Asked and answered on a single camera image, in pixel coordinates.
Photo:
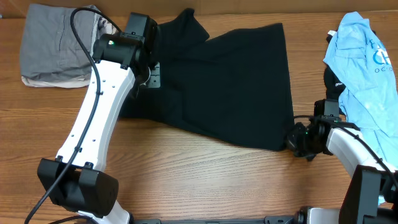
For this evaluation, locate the black garment under blue shirt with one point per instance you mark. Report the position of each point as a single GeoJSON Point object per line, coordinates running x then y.
{"type": "Point", "coordinates": [334, 87]}

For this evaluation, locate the black t-shirt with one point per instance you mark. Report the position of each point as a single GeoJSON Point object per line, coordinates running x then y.
{"type": "Point", "coordinates": [234, 87]}

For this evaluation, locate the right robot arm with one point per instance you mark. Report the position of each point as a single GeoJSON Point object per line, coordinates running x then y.
{"type": "Point", "coordinates": [372, 193]}

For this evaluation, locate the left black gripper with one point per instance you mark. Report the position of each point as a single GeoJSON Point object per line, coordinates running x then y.
{"type": "Point", "coordinates": [154, 80]}

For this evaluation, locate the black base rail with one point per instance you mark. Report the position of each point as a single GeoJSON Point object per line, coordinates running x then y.
{"type": "Point", "coordinates": [211, 221]}

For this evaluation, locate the folded beige garment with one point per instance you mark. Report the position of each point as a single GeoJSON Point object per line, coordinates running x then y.
{"type": "Point", "coordinates": [62, 82]}

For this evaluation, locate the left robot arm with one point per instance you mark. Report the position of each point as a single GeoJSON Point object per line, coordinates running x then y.
{"type": "Point", "coordinates": [75, 179]}

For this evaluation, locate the light blue t-shirt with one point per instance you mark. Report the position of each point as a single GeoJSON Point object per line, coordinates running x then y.
{"type": "Point", "coordinates": [360, 61]}

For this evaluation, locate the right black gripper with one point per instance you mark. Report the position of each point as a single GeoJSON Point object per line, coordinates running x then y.
{"type": "Point", "coordinates": [292, 144]}

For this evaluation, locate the folded grey trousers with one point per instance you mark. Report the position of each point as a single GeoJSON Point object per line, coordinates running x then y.
{"type": "Point", "coordinates": [56, 43]}

